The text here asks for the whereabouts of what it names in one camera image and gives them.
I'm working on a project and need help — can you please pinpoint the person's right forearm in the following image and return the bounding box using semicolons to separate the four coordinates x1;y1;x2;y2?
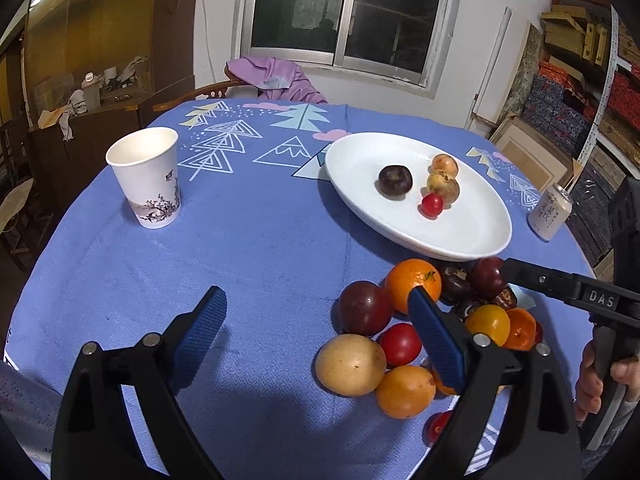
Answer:
595;395;640;461

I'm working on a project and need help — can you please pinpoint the small tan round fruit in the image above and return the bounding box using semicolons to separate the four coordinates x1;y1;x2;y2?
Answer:
431;154;459;177
426;171;461;206

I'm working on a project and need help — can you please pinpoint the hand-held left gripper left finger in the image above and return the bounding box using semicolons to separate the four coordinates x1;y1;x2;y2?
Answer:
51;286;228;480

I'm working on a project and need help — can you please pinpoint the large tan round fruit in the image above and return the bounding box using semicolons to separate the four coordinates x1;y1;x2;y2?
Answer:
314;334;387;397

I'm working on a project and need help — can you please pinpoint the person's right hand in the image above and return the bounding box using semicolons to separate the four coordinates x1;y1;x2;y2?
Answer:
574;342;640;423

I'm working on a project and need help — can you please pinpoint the wooden picture frame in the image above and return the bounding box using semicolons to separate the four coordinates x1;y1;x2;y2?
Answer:
490;112;583;196

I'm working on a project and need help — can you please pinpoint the green marbled panel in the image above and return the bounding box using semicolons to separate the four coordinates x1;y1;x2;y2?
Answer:
500;20;546;126

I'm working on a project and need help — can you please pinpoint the dark water chestnut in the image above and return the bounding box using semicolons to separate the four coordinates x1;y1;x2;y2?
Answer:
490;285;518;311
450;297;483;322
436;265;473;306

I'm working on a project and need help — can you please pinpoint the yellow orange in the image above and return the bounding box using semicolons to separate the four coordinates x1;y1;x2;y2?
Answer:
375;365;436;420
464;304;511;347

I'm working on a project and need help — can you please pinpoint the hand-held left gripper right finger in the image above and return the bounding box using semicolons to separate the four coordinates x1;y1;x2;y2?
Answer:
407;287;583;480

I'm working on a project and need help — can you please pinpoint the white rag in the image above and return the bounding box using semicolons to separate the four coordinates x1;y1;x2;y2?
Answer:
39;89;88;142

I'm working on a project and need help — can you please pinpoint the blue printed tablecloth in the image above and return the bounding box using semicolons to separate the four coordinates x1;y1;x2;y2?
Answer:
2;99;601;480

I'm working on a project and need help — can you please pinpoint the sliding glass window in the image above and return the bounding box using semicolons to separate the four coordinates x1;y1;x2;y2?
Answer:
232;0;466;98

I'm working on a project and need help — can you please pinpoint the white metal shelf rack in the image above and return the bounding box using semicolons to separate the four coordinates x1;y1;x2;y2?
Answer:
575;5;640;171

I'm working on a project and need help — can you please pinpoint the white leaning board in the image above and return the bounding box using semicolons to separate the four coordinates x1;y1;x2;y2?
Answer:
467;7;513;131

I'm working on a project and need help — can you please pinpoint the wooden armchair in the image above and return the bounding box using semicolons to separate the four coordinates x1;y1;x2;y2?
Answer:
152;67;261;113

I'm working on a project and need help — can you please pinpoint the white drink can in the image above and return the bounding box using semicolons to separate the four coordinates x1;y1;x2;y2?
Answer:
527;182;573;242

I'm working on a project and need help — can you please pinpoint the dark purple plum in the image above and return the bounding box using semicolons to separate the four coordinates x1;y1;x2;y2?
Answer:
377;164;414;200

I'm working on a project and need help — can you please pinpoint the white printed paper cup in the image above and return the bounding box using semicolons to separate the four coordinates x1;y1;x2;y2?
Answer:
105;127;181;230

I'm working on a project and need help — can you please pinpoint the wooden chair with pale cushion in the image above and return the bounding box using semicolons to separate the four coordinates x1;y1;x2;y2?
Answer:
0;177;51;271

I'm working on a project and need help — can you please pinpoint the white oval plate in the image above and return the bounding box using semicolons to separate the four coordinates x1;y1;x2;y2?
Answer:
325;132;513;262

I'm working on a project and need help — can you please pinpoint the white patterned cloth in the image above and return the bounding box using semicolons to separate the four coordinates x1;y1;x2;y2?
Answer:
0;360;63;466

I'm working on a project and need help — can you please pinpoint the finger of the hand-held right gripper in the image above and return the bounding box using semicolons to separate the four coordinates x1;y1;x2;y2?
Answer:
501;258;583;306

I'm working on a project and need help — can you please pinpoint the dark red plum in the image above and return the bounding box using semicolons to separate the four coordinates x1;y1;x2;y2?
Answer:
338;281;394;337
467;257;508;300

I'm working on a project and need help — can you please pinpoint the purple garment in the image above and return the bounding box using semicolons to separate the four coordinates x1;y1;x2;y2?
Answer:
226;56;328;106

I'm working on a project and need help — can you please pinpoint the orange tangerine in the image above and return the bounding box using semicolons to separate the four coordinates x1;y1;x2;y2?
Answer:
384;258;443;315
502;307;537;352

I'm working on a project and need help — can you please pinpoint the wooden glass cabinet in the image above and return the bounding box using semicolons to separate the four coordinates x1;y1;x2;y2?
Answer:
0;0;201;201

